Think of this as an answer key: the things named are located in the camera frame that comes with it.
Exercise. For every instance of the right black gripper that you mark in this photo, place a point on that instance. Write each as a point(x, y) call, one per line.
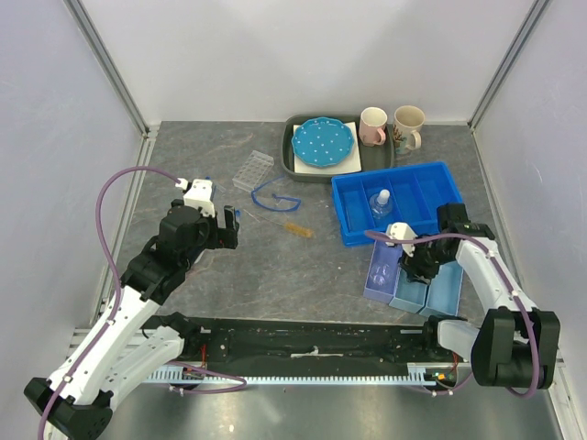
point(413, 266)

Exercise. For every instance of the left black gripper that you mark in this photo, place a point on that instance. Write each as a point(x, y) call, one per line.
point(223, 236)

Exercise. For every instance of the clear glass beaker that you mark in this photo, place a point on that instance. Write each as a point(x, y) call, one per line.
point(381, 275)

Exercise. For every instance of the round glass flask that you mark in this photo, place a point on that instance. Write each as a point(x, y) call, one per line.
point(381, 204)

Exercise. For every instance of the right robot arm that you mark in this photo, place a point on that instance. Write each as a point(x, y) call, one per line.
point(517, 343)

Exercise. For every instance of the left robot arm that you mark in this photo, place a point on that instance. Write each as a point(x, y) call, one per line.
point(77, 401)

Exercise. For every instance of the light blue box middle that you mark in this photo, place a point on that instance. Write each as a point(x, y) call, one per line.
point(409, 296)

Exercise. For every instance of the light blue box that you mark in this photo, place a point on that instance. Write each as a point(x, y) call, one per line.
point(409, 296)
point(443, 293)

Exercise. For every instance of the purple plastic box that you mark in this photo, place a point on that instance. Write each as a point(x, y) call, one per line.
point(383, 254)

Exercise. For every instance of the light blue box right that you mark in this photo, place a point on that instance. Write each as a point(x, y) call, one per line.
point(443, 293)

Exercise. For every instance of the blue safety goggles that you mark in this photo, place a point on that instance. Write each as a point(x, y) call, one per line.
point(281, 203)

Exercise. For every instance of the clear test tube rack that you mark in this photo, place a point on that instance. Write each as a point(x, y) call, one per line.
point(253, 171)

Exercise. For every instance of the brown test tube brush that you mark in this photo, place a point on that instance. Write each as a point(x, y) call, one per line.
point(292, 228)

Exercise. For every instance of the blue divided bin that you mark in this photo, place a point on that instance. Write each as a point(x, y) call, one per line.
point(416, 192)

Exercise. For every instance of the white square plate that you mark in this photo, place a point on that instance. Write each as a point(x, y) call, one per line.
point(349, 165)

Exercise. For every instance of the blue polka dot plate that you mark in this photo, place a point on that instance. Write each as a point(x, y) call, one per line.
point(322, 142)

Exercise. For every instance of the cream floral mug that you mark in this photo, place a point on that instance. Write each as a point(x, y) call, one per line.
point(407, 123)

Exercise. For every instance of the pink mug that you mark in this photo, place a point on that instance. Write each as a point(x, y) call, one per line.
point(373, 122)

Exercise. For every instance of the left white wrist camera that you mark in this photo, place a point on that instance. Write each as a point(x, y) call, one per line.
point(198, 194)

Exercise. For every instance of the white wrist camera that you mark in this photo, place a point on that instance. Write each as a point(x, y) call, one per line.
point(198, 194)
point(402, 235)

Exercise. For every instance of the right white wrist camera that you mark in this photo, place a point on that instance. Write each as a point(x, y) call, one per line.
point(402, 235)

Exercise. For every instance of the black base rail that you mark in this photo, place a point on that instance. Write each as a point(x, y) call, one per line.
point(258, 348)

